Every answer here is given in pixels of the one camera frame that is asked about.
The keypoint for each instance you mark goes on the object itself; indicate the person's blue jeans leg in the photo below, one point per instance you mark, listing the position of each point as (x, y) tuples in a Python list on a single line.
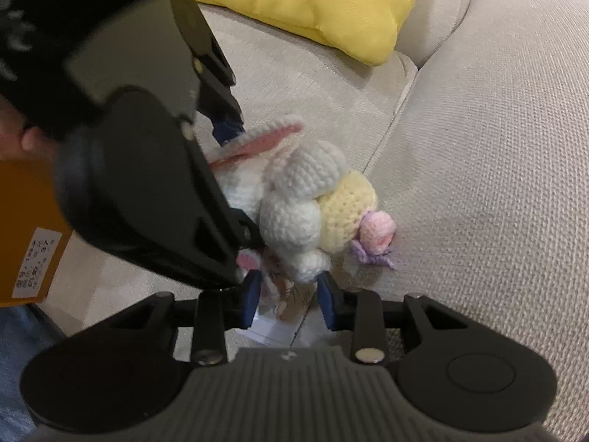
[(14, 368)]

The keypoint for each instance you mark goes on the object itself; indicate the white illustrated card packet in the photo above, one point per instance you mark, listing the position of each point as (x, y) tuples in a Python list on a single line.
[(276, 313)]

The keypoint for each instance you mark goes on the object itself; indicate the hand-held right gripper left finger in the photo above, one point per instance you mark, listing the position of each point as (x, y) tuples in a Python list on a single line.
[(251, 294)]

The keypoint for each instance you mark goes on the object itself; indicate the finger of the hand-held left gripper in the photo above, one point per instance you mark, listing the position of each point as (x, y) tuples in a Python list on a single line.
[(230, 239), (225, 131)]

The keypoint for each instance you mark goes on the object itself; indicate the yellow pillow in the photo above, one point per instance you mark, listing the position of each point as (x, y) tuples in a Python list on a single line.
[(322, 0)]

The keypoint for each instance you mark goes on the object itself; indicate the orange storage box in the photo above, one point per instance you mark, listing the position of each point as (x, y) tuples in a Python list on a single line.
[(23, 202)]

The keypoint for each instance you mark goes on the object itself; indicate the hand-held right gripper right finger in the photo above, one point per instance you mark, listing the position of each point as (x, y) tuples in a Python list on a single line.
[(327, 299)]

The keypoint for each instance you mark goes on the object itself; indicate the person's left hand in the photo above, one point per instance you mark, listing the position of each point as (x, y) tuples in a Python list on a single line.
[(18, 138)]

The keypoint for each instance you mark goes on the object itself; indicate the white crochet bunny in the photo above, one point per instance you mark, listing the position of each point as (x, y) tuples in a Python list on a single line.
[(299, 175)]

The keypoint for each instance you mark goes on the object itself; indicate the beige sofa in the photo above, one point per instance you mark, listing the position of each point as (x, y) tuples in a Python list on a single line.
[(483, 147)]

